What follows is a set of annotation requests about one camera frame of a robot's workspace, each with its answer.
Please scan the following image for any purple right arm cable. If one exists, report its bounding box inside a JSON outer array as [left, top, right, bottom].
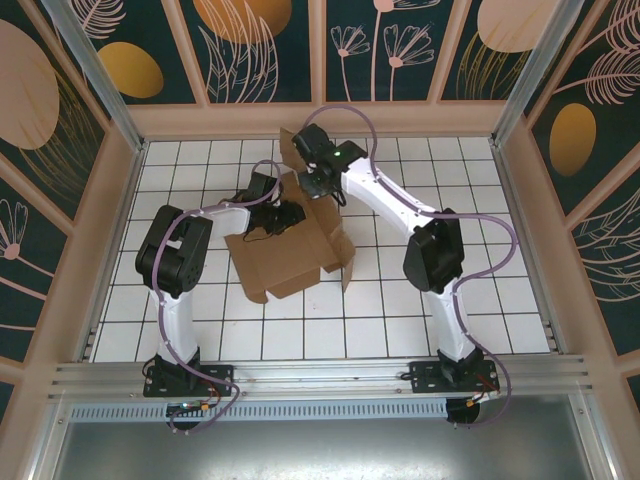
[[303, 105, 521, 431]]

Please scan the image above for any aluminium table edge strip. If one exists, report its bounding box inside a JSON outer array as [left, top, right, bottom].
[[491, 143, 570, 357], [74, 142, 147, 362]]

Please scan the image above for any thin black left gripper wire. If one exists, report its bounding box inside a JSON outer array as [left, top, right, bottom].
[[243, 219, 289, 245]]

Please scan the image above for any aluminium mounting rail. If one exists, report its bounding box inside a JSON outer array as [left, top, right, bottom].
[[48, 353, 595, 401]]

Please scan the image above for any grey metal sheet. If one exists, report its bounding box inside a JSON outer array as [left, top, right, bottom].
[[27, 393, 619, 480]]

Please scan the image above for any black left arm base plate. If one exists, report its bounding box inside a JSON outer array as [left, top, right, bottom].
[[143, 363, 236, 400]]

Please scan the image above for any yellow plug connector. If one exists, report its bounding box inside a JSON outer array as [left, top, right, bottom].
[[464, 389, 501, 409]]

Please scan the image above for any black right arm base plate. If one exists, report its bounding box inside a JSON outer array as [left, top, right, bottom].
[[408, 360, 501, 396]]

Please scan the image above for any aluminium frame post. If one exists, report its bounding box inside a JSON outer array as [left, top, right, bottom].
[[39, 0, 150, 157], [491, 0, 589, 149]]

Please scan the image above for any grey slotted cable duct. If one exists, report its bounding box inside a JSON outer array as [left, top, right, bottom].
[[68, 399, 450, 422]]

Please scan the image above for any brown cardboard paper box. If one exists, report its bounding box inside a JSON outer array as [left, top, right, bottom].
[[223, 127, 357, 304]]

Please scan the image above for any small green circuit board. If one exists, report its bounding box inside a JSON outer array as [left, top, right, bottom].
[[167, 399, 217, 417]]

